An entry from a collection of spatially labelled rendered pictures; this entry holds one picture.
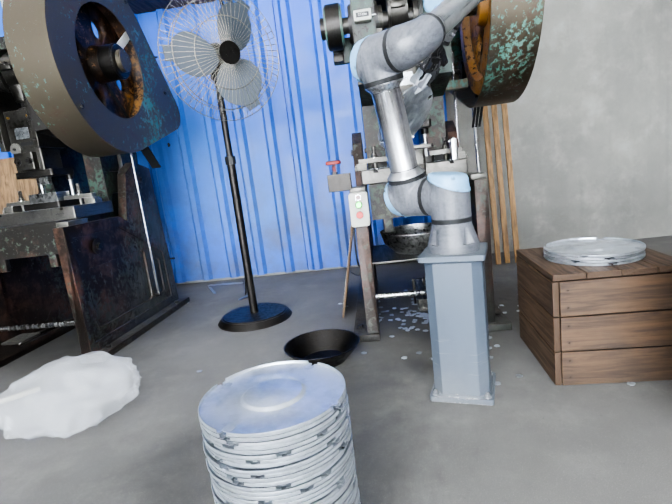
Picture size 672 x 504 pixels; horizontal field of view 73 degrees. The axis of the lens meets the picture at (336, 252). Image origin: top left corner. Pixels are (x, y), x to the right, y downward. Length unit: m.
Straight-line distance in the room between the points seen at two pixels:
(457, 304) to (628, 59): 2.66
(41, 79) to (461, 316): 1.78
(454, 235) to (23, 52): 1.74
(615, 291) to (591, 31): 2.40
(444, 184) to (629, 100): 2.51
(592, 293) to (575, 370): 0.24
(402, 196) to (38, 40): 1.50
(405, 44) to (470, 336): 0.82
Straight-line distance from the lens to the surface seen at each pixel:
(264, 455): 0.87
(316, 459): 0.88
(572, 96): 3.56
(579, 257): 1.60
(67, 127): 2.27
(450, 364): 1.44
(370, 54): 1.35
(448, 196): 1.33
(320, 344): 1.93
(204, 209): 3.49
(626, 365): 1.64
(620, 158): 3.68
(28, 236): 2.49
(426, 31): 1.32
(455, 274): 1.34
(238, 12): 2.41
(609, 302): 1.55
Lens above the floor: 0.73
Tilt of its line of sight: 10 degrees down
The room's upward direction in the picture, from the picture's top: 7 degrees counter-clockwise
